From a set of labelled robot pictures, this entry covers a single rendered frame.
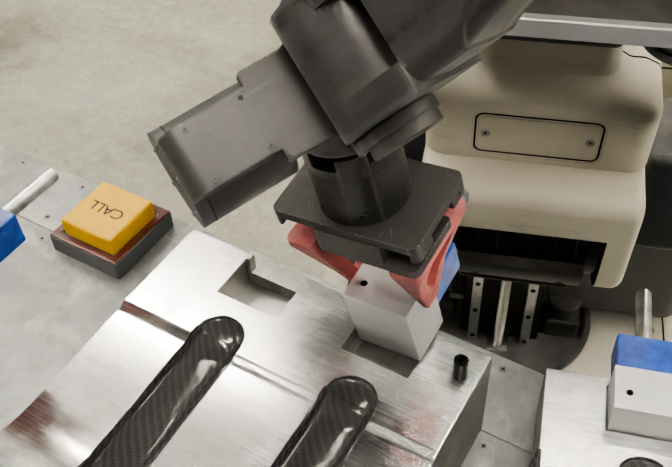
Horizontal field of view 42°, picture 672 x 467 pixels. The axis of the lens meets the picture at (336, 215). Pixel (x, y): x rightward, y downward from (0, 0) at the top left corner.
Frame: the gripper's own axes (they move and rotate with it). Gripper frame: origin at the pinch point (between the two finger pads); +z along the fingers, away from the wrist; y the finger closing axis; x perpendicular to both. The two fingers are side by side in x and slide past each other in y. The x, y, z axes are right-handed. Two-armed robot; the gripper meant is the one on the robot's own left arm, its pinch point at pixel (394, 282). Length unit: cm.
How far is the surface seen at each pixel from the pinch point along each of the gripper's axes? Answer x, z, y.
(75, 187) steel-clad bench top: 4.5, 8.7, -41.4
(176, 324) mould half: -8.1, 1.6, -14.3
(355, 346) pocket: -2.5, 6.2, -3.3
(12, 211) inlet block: -7.4, -5.2, -28.0
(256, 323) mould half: -5.2, 2.8, -9.3
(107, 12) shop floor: 112, 87, -180
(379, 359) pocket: -2.4, 7.1, -1.6
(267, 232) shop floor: 58, 93, -84
